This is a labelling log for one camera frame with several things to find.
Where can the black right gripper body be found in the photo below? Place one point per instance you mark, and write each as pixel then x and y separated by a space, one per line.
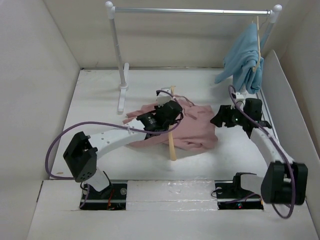
pixel 237 117

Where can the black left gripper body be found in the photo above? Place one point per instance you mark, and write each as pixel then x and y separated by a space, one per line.
pixel 166 126

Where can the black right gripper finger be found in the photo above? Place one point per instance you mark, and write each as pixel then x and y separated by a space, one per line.
pixel 222 112
pixel 217 121

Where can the pink trousers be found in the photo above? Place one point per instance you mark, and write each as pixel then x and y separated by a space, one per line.
pixel 194 133

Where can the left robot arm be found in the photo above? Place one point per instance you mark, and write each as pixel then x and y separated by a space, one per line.
pixel 83 151

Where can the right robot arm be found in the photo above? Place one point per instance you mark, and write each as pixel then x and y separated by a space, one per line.
pixel 285 180

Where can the wooden hanger with blue cloth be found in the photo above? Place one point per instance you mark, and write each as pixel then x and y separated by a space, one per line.
pixel 258 45

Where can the light blue garment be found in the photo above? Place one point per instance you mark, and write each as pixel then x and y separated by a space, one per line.
pixel 243 63

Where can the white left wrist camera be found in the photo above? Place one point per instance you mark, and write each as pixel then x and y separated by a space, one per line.
pixel 163 96

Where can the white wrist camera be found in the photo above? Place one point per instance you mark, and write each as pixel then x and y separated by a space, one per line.
pixel 163 96
pixel 239 96

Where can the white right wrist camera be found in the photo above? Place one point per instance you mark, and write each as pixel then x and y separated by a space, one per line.
pixel 239 96

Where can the aluminium rail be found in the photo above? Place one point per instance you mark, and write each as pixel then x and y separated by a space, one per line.
pixel 171 195

